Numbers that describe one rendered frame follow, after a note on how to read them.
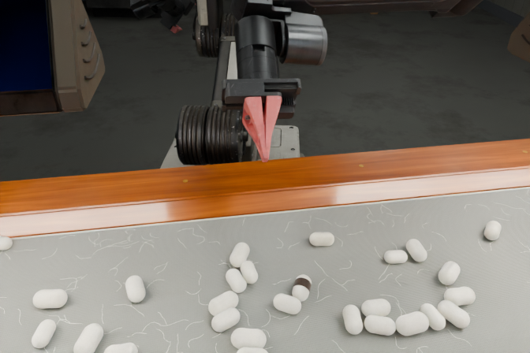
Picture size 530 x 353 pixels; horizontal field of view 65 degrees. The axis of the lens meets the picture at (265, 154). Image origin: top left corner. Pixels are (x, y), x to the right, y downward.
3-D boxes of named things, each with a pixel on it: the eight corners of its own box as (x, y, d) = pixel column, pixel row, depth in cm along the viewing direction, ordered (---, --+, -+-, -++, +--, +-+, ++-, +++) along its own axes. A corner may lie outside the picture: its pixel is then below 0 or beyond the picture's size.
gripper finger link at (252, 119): (307, 149, 50) (299, 81, 54) (248, 150, 49) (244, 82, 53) (297, 168, 56) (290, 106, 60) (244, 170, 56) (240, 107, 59)
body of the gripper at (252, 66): (302, 91, 53) (296, 42, 56) (222, 91, 52) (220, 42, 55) (294, 113, 59) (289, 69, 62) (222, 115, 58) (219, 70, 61)
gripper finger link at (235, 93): (288, 150, 50) (281, 81, 53) (228, 151, 49) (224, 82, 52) (280, 169, 56) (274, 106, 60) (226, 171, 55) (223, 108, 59)
